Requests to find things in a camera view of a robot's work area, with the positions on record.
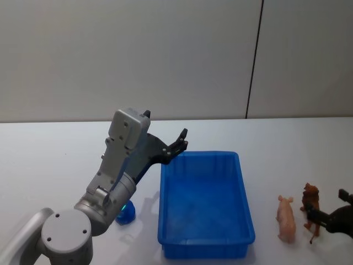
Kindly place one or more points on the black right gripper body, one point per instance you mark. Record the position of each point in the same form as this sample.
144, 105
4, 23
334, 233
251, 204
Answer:
342, 220

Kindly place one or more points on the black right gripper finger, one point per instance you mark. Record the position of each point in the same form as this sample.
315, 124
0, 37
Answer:
317, 214
345, 195

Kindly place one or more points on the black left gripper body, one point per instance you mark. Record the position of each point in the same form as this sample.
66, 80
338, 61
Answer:
147, 150

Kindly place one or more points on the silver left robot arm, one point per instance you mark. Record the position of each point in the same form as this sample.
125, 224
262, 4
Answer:
66, 234

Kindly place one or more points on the brown toy lion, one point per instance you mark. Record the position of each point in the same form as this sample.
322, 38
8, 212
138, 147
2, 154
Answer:
311, 193

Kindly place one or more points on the pink toy pig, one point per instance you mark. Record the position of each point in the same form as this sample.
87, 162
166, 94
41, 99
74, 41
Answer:
286, 220

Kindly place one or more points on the blue plastic bin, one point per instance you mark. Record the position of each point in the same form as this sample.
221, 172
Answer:
205, 204

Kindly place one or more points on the small blue round toy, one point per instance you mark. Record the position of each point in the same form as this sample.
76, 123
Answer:
127, 214

